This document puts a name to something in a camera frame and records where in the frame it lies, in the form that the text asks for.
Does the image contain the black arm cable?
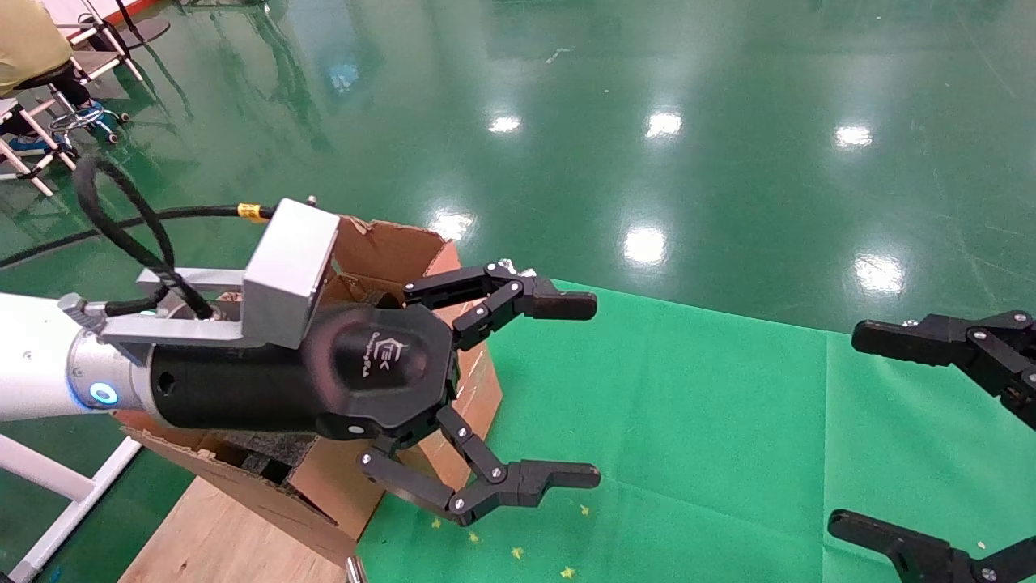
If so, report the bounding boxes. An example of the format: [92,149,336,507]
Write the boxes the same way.
[0,154,276,321]

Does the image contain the person in yellow shirt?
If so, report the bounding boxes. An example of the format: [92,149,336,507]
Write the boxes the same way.
[0,0,74,96]

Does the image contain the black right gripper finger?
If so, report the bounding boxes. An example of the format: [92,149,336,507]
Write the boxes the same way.
[851,309,1036,430]
[827,509,1036,583]

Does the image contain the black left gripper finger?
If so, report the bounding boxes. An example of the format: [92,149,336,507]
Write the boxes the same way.
[358,405,601,527]
[403,262,598,351]

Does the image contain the black floor stand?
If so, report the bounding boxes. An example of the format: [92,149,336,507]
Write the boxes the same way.
[113,0,172,48]

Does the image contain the large open cardboard carton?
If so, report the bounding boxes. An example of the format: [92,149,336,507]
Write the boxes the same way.
[113,212,503,568]

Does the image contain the green cloth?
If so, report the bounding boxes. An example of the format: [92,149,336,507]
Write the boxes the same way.
[356,279,1036,583]

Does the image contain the white tube leg frame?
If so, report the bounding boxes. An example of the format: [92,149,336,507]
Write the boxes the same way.
[0,433,142,583]

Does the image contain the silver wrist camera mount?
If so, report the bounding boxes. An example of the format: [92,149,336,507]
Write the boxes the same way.
[101,198,341,351]

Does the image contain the black swivel stool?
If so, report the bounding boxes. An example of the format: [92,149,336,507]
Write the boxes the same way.
[12,61,130,151]

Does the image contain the white tube table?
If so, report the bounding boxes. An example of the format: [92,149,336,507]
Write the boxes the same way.
[49,0,146,86]

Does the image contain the small white stool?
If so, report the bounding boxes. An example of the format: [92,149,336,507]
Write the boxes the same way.
[0,97,78,199]

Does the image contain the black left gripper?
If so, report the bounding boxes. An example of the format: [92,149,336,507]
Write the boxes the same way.
[150,304,461,442]

